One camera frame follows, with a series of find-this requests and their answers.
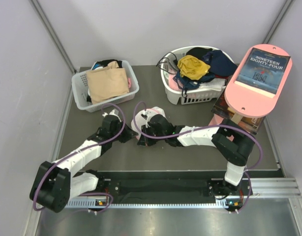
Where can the beige folded garment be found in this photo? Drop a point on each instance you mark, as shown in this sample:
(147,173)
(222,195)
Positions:
(105,84)

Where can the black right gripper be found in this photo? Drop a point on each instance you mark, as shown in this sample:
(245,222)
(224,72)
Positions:
(146,142)

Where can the white mesh laundry bag pink zipper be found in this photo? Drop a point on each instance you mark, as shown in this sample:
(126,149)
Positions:
(141,121)

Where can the pink two-tier wooden shelf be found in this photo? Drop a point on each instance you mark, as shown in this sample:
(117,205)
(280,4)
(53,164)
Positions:
(247,103)

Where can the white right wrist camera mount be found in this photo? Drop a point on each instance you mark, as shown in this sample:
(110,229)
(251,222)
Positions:
(147,115)

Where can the Nineteen Eighty-Four book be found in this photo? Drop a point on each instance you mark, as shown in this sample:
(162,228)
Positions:
(262,72)

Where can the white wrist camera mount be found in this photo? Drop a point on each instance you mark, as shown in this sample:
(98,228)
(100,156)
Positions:
(147,115)
(113,114)

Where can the round white laundry basket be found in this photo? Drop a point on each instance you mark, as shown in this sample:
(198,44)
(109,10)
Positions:
(190,92)

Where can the stack of dark books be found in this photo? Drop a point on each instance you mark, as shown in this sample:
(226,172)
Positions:
(221,110)

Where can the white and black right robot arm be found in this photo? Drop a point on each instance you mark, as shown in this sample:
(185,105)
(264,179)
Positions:
(231,141)

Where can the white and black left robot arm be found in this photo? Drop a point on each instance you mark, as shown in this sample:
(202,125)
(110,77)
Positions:
(57,182)

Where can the black garment in rectangular basket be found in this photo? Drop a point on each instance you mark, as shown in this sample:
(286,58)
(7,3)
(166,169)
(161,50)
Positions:
(110,63)

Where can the navy blue garment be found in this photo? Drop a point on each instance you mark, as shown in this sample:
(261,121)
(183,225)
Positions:
(219,63)

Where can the white garment in round basket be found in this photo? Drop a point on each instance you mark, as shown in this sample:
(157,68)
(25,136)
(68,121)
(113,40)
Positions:
(217,84)

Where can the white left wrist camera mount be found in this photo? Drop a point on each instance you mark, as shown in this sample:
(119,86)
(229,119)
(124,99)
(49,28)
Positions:
(113,114)

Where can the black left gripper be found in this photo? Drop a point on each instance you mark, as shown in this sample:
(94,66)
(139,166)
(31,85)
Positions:
(129,134)

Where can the pink garment in round basket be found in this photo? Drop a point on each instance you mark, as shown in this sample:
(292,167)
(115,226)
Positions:
(173,84)

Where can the rectangular white plastic basket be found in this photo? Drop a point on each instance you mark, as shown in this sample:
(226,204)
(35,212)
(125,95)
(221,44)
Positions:
(80,90)

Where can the black garment in round basket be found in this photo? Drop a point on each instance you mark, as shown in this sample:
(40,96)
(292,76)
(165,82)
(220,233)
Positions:
(198,52)

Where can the yellow garment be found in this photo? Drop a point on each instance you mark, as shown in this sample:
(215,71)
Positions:
(192,67)

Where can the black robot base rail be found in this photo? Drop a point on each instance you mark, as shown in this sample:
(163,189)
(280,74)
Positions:
(163,187)

